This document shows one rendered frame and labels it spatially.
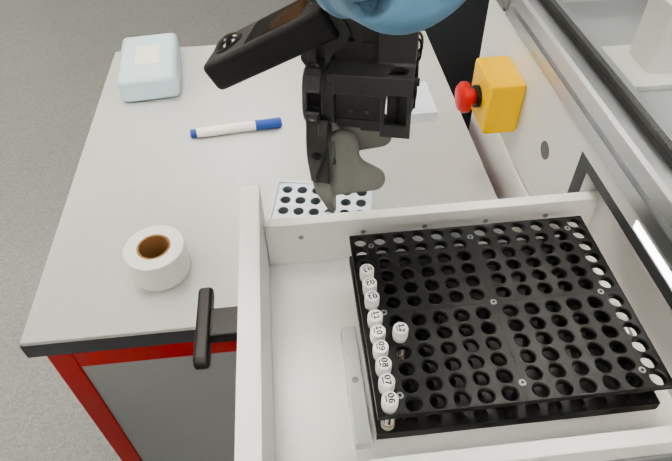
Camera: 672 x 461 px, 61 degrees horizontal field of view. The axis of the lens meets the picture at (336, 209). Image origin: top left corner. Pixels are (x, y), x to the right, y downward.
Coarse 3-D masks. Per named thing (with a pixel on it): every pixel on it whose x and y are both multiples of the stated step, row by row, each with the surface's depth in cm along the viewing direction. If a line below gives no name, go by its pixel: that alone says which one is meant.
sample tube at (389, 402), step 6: (384, 396) 41; (390, 396) 41; (396, 396) 41; (384, 402) 41; (390, 402) 41; (396, 402) 41; (384, 408) 41; (390, 408) 41; (396, 408) 41; (384, 420) 43; (390, 420) 42; (384, 426) 43; (390, 426) 43
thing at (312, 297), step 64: (576, 192) 58; (320, 256) 59; (320, 320) 55; (640, 320) 52; (320, 384) 50; (320, 448) 46; (384, 448) 46; (448, 448) 46; (512, 448) 40; (576, 448) 40; (640, 448) 40
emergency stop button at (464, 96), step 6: (462, 84) 72; (468, 84) 72; (456, 90) 73; (462, 90) 72; (468, 90) 71; (474, 90) 73; (456, 96) 73; (462, 96) 72; (468, 96) 71; (474, 96) 72; (456, 102) 74; (462, 102) 72; (468, 102) 72; (474, 102) 73; (462, 108) 73; (468, 108) 72
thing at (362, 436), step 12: (348, 336) 52; (348, 348) 51; (348, 360) 50; (348, 372) 50; (360, 372) 49; (348, 384) 49; (360, 384) 49; (348, 396) 49; (360, 396) 48; (360, 408) 47; (360, 420) 46; (360, 432) 46; (360, 444) 45
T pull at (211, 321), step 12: (204, 288) 48; (204, 300) 47; (204, 312) 46; (216, 312) 47; (228, 312) 47; (204, 324) 46; (216, 324) 46; (228, 324) 46; (204, 336) 45; (216, 336) 45; (228, 336) 45; (204, 348) 44; (204, 360) 44
